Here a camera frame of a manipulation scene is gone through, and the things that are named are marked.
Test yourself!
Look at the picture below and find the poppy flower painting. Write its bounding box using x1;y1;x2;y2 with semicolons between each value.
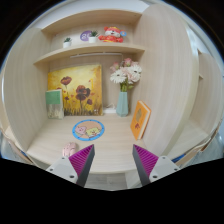
48;64;103;116

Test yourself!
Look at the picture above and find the light wood desk hutch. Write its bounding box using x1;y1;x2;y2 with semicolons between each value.
2;3;224;174

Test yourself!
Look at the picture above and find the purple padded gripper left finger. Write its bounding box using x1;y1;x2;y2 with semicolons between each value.
47;145;95;187

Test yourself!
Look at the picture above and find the pink white flower bouquet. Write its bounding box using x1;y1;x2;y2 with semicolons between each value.
110;58;142;92

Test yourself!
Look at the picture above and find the orange book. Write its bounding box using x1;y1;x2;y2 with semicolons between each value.
130;100;151;140

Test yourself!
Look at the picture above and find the small potted plant left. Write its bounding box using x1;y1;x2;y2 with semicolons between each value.
63;37;72;48

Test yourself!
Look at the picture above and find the pink computer mouse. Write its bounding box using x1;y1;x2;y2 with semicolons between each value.
62;142;76;157

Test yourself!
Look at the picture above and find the teal flower vase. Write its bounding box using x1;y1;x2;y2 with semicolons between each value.
116;92;128;117

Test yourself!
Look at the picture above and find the small potted plant right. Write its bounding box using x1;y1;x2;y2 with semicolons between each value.
89;31;98;43

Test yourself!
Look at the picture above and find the small potted plant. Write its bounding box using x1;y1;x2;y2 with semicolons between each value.
89;31;98;43
63;37;72;48

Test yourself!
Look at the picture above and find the white power strip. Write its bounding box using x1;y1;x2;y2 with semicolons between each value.
103;108;116;114

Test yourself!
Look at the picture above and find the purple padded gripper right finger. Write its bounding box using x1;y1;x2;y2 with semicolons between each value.
132;145;179;186

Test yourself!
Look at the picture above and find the white LED light bar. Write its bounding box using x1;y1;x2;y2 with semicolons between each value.
69;52;123;59

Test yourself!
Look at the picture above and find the round cartoon mouse pad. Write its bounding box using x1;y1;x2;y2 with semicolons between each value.
72;119;105;141

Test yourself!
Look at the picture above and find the red plush toy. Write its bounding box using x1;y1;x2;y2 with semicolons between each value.
98;26;126;43

